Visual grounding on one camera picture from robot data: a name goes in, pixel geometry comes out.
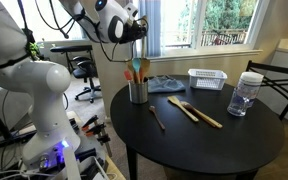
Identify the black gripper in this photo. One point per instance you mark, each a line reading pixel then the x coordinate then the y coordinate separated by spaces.
pixel 130 33

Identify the long light wooden spatula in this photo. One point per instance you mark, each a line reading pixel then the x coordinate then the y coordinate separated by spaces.
pixel 143 46

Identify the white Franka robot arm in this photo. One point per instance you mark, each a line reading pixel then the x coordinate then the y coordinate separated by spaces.
pixel 40 100

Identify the silver utensil holder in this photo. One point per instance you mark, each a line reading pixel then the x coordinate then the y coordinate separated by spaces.
pixel 138 93

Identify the small dark wooden spoon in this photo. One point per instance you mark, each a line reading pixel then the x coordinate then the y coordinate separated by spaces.
pixel 157 117

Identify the dark-headed wooden spoon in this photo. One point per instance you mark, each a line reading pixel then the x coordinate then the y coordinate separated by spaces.
pixel 210 122

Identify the blue curtain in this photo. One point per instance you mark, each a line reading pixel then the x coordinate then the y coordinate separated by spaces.
pixel 154 26

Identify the teal silicone spatula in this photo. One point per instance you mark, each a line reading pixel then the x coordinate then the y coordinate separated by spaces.
pixel 136 63

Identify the red silicone spatula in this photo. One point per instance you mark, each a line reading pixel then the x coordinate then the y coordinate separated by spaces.
pixel 128 75

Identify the white framed window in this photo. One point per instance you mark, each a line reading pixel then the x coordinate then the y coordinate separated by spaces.
pixel 197 23

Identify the blue cloth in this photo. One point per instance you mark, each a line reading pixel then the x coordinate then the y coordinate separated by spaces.
pixel 164 85

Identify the black office chair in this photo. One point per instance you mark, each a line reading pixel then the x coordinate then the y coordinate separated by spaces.
pixel 85 71

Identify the black desk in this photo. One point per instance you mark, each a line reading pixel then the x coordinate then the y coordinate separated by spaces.
pixel 70 49

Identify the white plastic basket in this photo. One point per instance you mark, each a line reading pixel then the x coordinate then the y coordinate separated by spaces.
pixel 207 80

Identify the wooden deck railing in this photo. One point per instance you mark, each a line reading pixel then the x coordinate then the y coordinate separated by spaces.
pixel 224 36

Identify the short light wooden spatula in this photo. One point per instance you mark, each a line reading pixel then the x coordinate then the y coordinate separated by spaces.
pixel 184 109

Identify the black orange bar clamp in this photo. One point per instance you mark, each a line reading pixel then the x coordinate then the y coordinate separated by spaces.
pixel 104 141
pixel 90 121
pixel 97 129

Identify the clear plastic jar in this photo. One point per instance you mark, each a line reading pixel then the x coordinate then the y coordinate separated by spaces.
pixel 249 86

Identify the clear glass mug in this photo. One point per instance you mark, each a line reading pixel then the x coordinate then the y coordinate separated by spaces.
pixel 237 106

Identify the black dining chair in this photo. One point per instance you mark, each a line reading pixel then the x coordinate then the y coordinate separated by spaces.
pixel 270 67

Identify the black table leg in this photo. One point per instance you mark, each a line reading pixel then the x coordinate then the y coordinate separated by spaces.
pixel 247 176
pixel 132 165

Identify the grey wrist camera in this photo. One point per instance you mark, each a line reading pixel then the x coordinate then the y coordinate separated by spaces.
pixel 131 10

